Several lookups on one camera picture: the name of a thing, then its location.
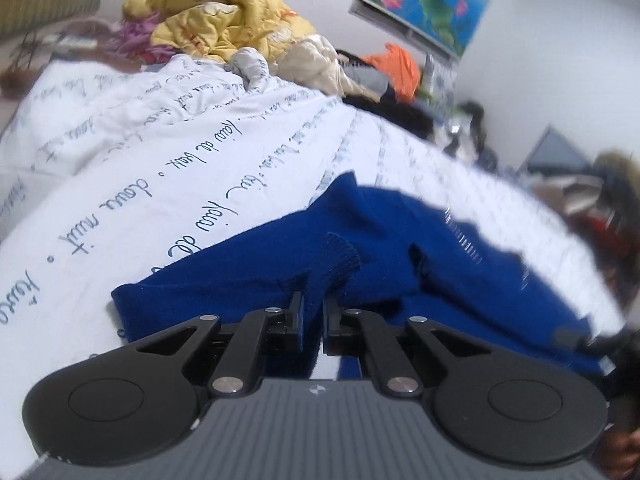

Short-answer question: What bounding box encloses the yellow orange crumpled quilt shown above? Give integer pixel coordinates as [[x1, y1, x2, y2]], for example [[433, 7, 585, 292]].
[[121, 0, 374, 99]]

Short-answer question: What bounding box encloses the blue knit sweater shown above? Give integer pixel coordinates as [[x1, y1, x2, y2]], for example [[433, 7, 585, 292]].
[[112, 174, 602, 375]]

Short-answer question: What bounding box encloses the fur-trimmed coat clothes heap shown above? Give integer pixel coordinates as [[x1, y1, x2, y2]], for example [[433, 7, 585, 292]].
[[527, 151, 639, 311]]

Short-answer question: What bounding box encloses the right hand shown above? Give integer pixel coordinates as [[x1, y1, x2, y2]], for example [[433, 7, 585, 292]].
[[596, 396, 639, 479]]

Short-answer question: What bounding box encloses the orange garment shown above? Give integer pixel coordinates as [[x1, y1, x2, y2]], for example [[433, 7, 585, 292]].
[[363, 44, 421, 102]]

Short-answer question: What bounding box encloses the dark clothes pile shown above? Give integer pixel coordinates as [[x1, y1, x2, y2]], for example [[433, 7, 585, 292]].
[[337, 50, 434, 140]]

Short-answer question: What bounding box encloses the grey monitor screen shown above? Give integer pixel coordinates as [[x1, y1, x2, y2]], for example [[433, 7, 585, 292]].
[[518, 126, 592, 174]]

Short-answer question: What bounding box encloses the white script-printed bed sheet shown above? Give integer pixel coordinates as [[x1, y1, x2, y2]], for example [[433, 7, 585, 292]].
[[1, 55, 623, 479]]

